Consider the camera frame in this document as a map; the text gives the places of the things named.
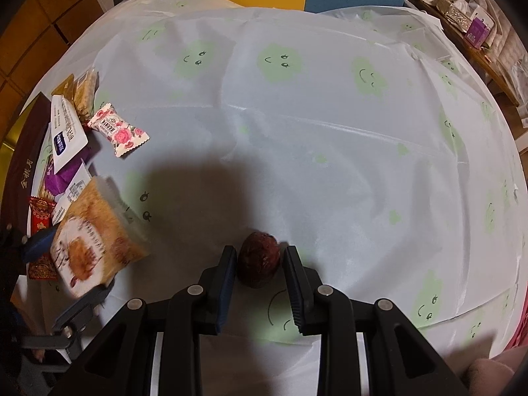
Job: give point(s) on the wooden side table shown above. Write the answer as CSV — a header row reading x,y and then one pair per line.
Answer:
x,y
472,54

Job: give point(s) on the clear packed rice cracker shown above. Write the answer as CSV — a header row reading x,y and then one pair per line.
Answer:
x,y
80,92

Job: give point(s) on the white tablecloth with green clouds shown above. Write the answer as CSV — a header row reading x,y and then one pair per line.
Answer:
x,y
361,137

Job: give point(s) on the beige patterned bedsheet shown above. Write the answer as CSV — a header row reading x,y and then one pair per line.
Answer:
x,y
503,45

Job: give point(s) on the purple small box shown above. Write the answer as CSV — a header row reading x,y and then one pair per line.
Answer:
x,y
479,29

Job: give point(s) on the purple snack packet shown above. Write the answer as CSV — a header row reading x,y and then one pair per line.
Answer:
x,y
57,183

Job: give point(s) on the dark brown gift box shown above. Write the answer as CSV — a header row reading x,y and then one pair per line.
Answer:
x,y
19,154

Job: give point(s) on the pink rose candy packet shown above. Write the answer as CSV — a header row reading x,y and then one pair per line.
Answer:
x,y
123,136

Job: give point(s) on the white and blue sachet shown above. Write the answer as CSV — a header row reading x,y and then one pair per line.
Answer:
x,y
67,135

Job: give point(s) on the person's hand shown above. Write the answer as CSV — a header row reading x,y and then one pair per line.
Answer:
x,y
489,376

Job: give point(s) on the white labelled snack packet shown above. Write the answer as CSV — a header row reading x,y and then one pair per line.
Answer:
x,y
75,188

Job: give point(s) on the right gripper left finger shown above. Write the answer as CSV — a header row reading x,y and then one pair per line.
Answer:
x,y
218,284

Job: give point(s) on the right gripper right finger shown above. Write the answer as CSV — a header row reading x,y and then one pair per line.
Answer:
x,y
301,283

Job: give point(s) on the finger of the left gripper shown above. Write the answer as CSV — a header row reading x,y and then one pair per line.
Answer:
x,y
80,313
40,243

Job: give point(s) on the dark red jujube date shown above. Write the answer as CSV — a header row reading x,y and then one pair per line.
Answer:
x,y
258,260

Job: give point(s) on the brown bread snack packet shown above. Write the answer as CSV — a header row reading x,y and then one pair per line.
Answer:
x,y
98,237

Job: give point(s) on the red patterned candy packet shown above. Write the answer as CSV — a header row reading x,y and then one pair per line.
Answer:
x,y
41,266

